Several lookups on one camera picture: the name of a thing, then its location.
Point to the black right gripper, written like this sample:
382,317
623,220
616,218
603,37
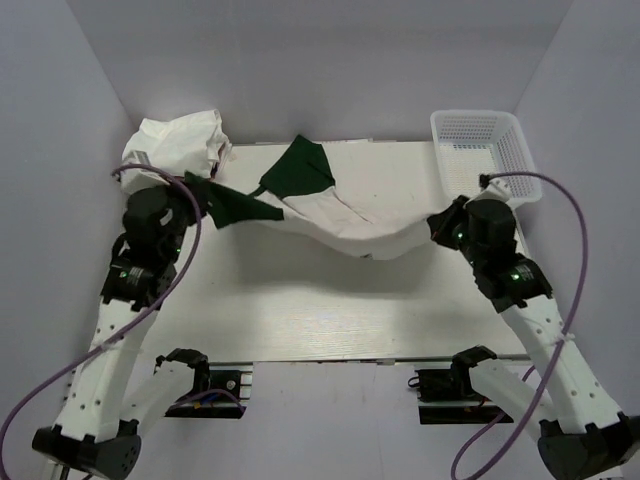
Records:
442,222

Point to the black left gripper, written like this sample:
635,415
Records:
173,191

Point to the white and green t-shirt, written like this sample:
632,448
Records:
364,199

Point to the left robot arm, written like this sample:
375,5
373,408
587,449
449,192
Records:
100,428

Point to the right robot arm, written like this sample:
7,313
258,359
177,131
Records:
579,430

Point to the crumpled white t-shirt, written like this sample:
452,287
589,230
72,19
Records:
194,143

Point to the white plastic basket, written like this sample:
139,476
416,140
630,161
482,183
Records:
469,143

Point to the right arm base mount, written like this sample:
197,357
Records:
445,395

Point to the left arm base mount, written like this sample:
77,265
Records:
218,391

